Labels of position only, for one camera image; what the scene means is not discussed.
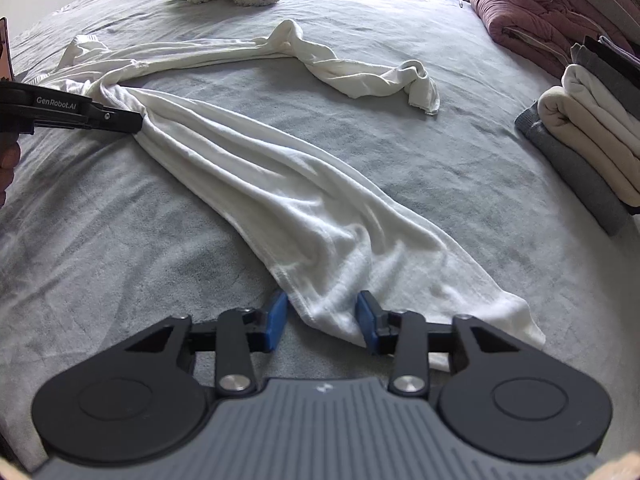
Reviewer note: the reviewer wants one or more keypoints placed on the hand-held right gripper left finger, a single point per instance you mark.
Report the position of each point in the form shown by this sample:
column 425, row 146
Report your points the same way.
column 277, row 322

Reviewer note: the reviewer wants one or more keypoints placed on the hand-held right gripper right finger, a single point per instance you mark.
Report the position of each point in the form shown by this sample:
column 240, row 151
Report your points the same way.
column 367, row 325

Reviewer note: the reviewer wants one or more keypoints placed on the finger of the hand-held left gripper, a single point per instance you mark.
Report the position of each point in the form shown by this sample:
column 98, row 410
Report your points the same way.
column 117, row 120

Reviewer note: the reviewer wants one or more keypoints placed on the white long-sleeve garment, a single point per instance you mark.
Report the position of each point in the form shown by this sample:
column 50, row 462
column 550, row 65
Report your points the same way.
column 280, row 200

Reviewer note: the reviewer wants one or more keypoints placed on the person's left hand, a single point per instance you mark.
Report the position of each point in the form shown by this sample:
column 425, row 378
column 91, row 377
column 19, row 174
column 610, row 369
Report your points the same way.
column 7, row 170

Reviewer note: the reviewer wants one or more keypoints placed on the cream folded garment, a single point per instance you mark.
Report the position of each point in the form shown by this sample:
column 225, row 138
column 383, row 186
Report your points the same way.
column 580, row 135

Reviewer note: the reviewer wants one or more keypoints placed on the white folded garment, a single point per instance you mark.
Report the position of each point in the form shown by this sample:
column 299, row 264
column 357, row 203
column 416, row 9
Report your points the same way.
column 600, row 97

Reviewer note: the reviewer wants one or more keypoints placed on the pink rolled quilt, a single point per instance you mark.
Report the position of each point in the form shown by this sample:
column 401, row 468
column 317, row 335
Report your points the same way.
column 530, row 15

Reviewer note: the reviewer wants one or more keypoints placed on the dark grey folded garment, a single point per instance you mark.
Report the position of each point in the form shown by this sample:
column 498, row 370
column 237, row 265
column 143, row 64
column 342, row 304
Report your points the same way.
column 607, row 62

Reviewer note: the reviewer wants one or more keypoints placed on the lavender folded garment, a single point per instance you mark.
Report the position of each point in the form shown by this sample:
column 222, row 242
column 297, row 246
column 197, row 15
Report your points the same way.
column 622, row 47

